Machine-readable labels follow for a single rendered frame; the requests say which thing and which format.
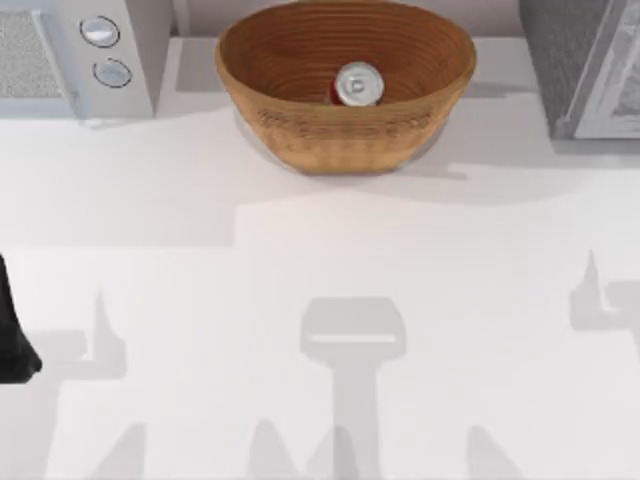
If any red and white can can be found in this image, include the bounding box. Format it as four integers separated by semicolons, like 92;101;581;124
330;60;386;108

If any brown woven basket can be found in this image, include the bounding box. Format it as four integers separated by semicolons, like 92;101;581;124
214;1;478;176

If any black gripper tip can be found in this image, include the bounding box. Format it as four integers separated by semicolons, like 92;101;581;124
0;253;43;386

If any large microwave knob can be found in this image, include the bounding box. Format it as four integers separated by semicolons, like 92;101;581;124
78;15;122;47

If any grey cabinet door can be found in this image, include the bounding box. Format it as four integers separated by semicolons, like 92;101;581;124
557;0;640;141

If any small microwave knob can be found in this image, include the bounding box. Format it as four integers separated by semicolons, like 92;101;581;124
92;56;134;89

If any pale microwave oven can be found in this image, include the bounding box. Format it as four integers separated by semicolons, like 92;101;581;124
0;0;176;122

